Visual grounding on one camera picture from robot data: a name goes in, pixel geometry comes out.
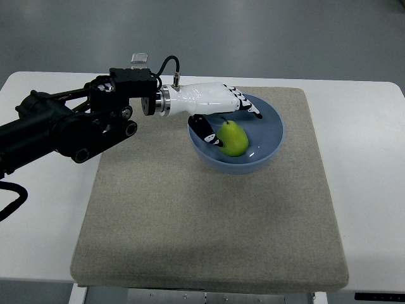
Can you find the metal floor plate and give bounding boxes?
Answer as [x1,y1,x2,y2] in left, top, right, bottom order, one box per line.
[131,65,147,70]
[131,53,148,63]

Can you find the black table control panel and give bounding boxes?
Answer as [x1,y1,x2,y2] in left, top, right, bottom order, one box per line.
[354,293,405,303]

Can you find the green pear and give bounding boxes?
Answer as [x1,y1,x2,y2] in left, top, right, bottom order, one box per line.
[216,117,249,157]

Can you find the upper metal floor plate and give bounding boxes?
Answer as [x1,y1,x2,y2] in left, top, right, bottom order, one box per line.
[131,53,148,63]

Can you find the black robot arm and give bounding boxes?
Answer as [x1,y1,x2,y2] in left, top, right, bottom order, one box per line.
[1,55,180,176]

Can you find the grey fabric mat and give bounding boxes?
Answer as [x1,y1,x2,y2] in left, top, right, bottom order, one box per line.
[70,87,349,294]

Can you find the metal table frame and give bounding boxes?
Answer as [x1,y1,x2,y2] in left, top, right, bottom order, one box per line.
[68,284,328,303]

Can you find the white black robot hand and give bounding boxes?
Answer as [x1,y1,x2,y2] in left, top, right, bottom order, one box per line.
[154,82,263,147]

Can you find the lower metal floor plate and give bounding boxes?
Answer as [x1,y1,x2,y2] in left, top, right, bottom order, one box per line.
[131,65,147,70]

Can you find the black cable loop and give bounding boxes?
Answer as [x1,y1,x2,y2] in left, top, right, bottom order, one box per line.
[0,180,29,222]

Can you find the blue bowl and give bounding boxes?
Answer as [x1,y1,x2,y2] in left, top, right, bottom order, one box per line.
[187,93,285,174]

